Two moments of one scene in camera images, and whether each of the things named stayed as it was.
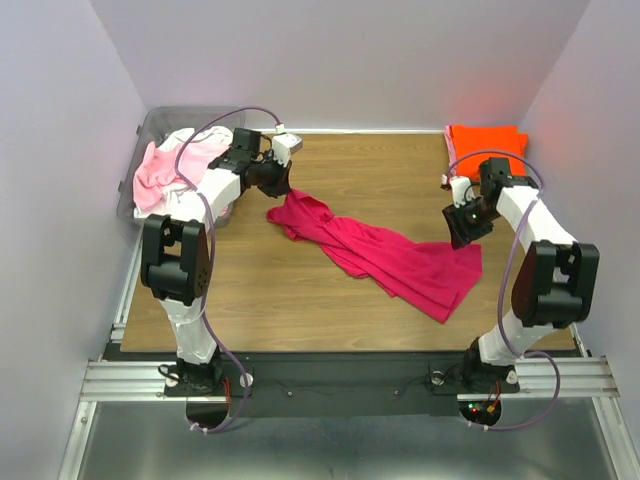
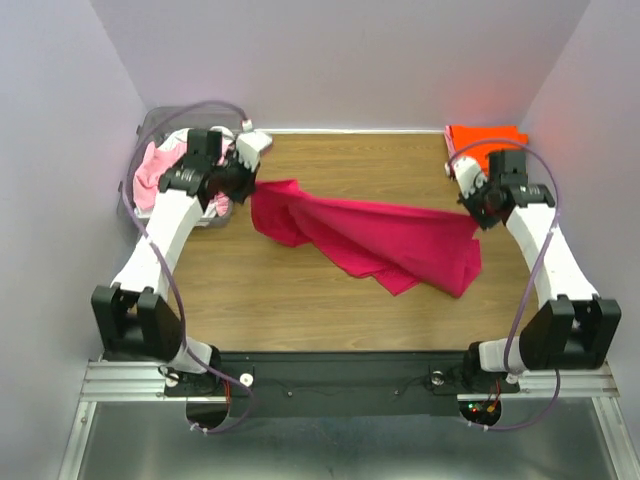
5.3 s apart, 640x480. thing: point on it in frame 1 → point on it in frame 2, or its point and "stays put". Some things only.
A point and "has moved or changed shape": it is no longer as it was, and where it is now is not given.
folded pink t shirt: [450, 144] stays put
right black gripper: [460, 232] → [485, 219]
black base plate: [349, 383] stays put
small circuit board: [480, 411] stays put
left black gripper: [281, 184] → [247, 185]
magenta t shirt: [428, 277] has moved or changed shape
